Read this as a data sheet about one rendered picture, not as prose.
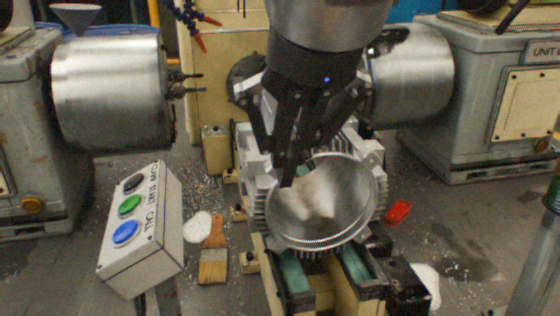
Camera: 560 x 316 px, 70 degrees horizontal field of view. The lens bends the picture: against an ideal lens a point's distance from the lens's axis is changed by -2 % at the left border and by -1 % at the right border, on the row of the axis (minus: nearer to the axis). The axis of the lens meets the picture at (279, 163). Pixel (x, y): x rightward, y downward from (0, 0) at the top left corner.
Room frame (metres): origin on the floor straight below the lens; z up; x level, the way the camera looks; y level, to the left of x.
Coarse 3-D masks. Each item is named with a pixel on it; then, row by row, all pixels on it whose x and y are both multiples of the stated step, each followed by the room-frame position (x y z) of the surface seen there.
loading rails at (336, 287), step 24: (240, 168) 0.74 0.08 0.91; (312, 168) 0.71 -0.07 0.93; (240, 192) 0.81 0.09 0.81; (240, 216) 0.70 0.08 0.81; (264, 240) 0.51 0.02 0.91; (264, 264) 0.51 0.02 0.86; (288, 264) 0.44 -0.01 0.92; (336, 264) 0.47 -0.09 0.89; (360, 264) 0.44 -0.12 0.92; (288, 288) 0.39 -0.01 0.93; (312, 288) 0.47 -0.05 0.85; (336, 288) 0.46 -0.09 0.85; (360, 288) 0.39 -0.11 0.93; (384, 288) 0.40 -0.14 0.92; (288, 312) 0.37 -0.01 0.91; (312, 312) 0.37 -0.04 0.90; (336, 312) 0.45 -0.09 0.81; (360, 312) 0.39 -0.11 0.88; (384, 312) 0.44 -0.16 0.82
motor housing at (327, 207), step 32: (352, 128) 0.60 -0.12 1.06; (352, 160) 0.55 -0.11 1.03; (256, 192) 0.44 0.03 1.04; (288, 192) 0.60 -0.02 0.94; (320, 192) 0.59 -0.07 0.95; (352, 192) 0.53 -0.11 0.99; (384, 192) 0.47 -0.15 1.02; (256, 224) 0.44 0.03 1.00; (288, 224) 0.50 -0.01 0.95; (320, 224) 0.51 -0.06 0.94; (352, 224) 0.48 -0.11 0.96
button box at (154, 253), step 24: (144, 168) 0.46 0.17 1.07; (168, 168) 0.46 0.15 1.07; (120, 192) 0.42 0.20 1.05; (144, 192) 0.40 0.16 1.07; (168, 192) 0.41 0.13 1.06; (120, 216) 0.36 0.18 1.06; (144, 216) 0.35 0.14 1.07; (168, 216) 0.36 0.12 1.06; (144, 240) 0.31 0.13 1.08; (168, 240) 0.32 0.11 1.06; (120, 264) 0.29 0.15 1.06; (144, 264) 0.30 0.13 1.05; (168, 264) 0.30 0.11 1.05; (120, 288) 0.29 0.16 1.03; (144, 288) 0.30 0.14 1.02
